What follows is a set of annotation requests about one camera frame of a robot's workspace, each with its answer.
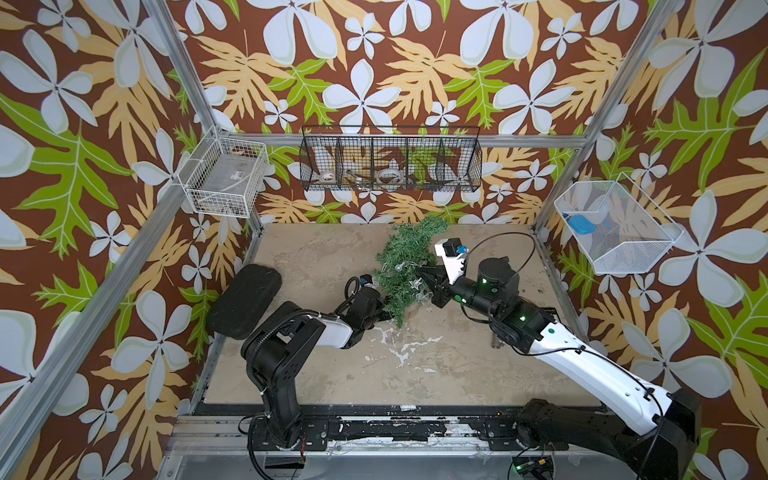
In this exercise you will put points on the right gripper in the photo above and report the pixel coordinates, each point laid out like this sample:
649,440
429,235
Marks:
437,279

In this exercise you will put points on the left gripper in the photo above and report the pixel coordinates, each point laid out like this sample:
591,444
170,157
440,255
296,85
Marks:
383,303

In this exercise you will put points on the white wire basket left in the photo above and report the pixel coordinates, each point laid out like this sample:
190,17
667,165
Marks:
223,174

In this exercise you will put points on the blue object in basket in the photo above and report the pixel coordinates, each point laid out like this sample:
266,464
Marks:
580,225

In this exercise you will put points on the small green christmas tree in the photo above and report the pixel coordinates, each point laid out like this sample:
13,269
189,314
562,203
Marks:
408,248

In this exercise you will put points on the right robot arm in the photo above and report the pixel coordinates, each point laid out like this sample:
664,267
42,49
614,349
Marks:
655,432

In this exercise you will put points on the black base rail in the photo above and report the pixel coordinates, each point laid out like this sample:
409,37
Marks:
323,427

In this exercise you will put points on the clear string lights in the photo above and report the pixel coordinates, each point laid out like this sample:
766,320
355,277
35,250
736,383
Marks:
405,288

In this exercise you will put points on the white wire basket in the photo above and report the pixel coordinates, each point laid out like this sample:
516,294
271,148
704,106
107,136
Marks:
633,232
223,174

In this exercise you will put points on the black oval pad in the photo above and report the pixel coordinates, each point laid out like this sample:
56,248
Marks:
237,312

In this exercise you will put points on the white wire basket right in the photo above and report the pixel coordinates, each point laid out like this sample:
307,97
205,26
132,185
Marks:
633,232

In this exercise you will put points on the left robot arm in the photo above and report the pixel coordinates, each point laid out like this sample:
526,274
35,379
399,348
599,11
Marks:
278,349

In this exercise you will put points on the black wire basket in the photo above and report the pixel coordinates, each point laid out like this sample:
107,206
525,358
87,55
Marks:
435,158

